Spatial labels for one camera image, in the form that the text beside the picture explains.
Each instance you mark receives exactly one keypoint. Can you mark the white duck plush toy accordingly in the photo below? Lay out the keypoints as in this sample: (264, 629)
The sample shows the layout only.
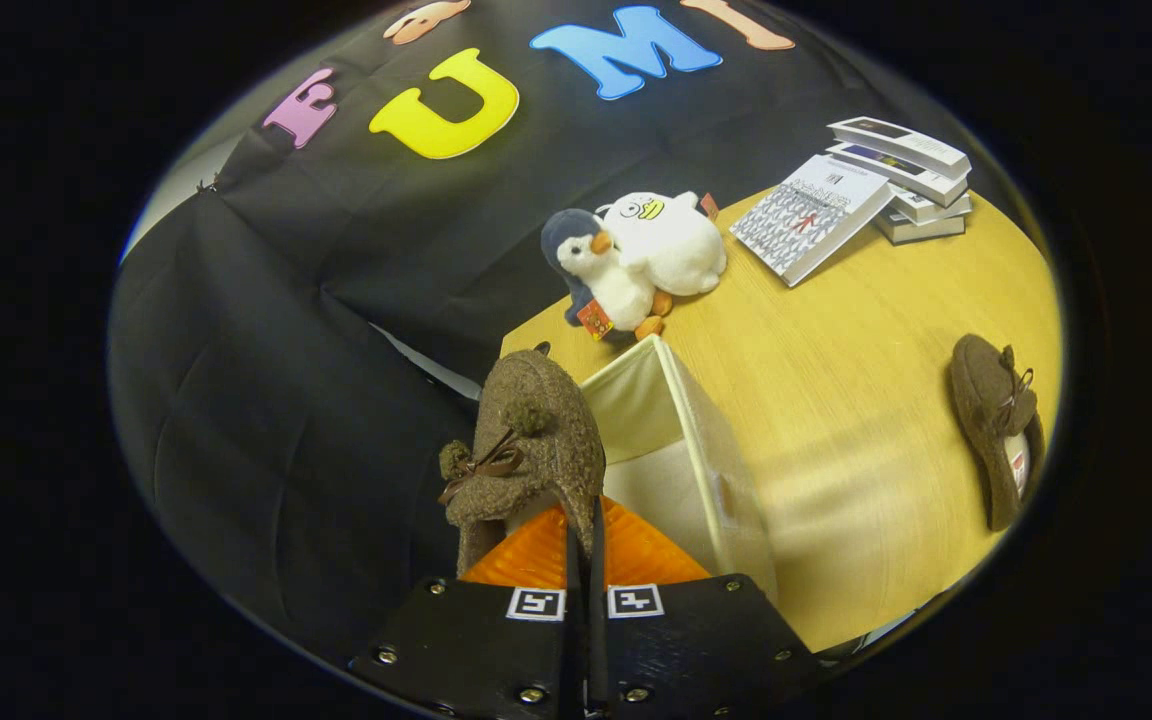
(676, 250)

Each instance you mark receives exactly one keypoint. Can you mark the black backdrop cloth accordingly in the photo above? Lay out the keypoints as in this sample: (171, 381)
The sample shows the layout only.
(266, 400)

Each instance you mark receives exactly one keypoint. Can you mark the grey penguin plush toy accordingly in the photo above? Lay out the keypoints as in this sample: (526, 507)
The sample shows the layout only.
(616, 285)

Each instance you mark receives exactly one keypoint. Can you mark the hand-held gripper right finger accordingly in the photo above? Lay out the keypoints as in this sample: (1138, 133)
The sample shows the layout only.
(706, 640)

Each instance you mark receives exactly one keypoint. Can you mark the white book dark photo cover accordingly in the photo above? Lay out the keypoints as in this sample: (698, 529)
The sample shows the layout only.
(906, 145)

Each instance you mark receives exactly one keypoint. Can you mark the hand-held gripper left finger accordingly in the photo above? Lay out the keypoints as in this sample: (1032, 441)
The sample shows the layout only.
(476, 640)

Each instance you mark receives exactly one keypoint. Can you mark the brown fuzzy shoe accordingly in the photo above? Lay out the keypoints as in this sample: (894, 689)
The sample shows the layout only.
(981, 400)
(536, 420)

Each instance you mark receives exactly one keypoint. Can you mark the grey paperback book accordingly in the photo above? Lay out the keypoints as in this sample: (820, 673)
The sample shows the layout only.
(921, 230)

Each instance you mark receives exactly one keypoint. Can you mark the white paperback book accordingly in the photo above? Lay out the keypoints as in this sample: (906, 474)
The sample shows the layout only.
(936, 207)

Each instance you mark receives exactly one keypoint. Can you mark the white patterned cover book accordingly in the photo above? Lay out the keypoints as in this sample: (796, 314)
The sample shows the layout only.
(806, 215)

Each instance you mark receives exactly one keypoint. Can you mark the cream fabric storage box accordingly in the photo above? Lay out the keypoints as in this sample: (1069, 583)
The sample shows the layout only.
(676, 470)

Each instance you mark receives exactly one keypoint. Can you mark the white book blue photo cover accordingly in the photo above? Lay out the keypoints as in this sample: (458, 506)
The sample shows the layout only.
(896, 168)

